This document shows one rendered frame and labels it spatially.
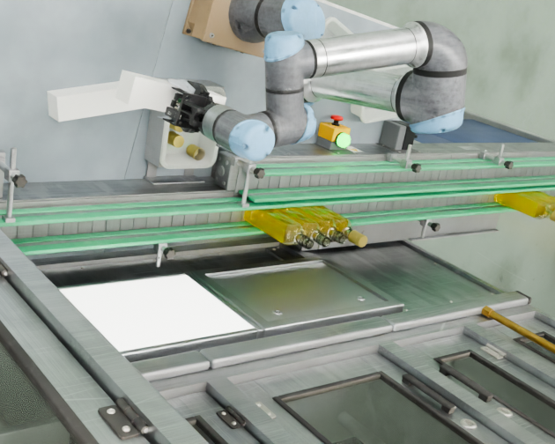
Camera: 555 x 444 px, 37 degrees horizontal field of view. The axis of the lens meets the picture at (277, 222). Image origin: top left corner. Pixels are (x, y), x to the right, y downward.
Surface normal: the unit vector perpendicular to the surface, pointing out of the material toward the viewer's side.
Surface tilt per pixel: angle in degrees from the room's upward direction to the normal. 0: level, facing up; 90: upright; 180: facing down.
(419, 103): 79
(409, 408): 90
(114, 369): 90
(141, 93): 0
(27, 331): 90
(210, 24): 4
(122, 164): 0
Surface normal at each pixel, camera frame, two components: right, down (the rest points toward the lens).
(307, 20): 0.62, 0.16
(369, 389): 0.18, -0.93
